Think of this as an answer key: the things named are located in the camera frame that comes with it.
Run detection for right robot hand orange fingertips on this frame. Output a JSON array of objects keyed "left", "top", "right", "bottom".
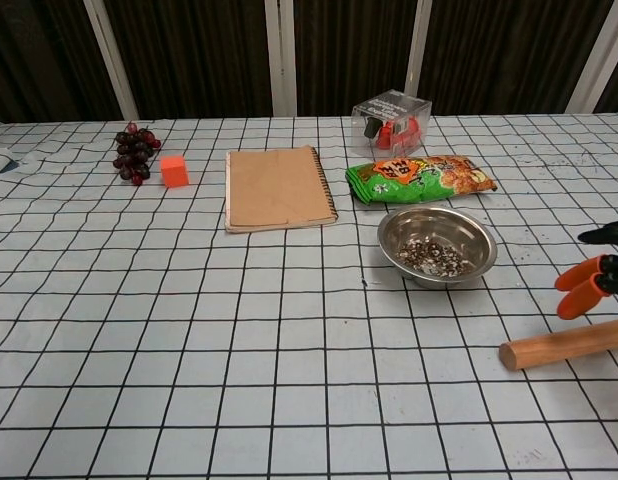
[{"left": 554, "top": 218, "right": 618, "bottom": 320}]

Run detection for red toy in box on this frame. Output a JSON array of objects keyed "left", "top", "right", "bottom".
[{"left": 373, "top": 117, "right": 421, "bottom": 151}]

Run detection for wooden rolling pin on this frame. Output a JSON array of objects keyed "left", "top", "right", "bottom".
[{"left": 498, "top": 321, "right": 618, "bottom": 371}]

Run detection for clear plastic box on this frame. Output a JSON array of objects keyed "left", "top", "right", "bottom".
[{"left": 350, "top": 88, "right": 434, "bottom": 160}]

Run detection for orange cube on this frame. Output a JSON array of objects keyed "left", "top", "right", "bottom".
[{"left": 160, "top": 155, "right": 191, "bottom": 189}]

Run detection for white checkered tablecloth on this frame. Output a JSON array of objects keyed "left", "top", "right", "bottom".
[{"left": 0, "top": 113, "right": 618, "bottom": 480}]

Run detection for dark red grape bunch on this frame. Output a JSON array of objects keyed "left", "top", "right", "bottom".
[{"left": 112, "top": 122, "right": 162, "bottom": 187}]

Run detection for green snack bag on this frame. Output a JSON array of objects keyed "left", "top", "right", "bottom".
[{"left": 345, "top": 155, "right": 499, "bottom": 205}]

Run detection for stainless steel bowl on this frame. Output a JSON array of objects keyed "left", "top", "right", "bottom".
[{"left": 377, "top": 207, "right": 499, "bottom": 289}]

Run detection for crushed dark seeds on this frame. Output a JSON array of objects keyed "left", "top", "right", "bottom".
[{"left": 394, "top": 240, "right": 474, "bottom": 279}]

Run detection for white frame post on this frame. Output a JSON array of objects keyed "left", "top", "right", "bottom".
[
  {"left": 263, "top": 0, "right": 299, "bottom": 119},
  {"left": 403, "top": 0, "right": 448, "bottom": 99},
  {"left": 566, "top": 0, "right": 618, "bottom": 115},
  {"left": 82, "top": 0, "right": 139, "bottom": 120}
]

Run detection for brown spiral notebook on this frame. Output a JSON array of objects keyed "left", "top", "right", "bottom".
[{"left": 224, "top": 145, "right": 339, "bottom": 235}]

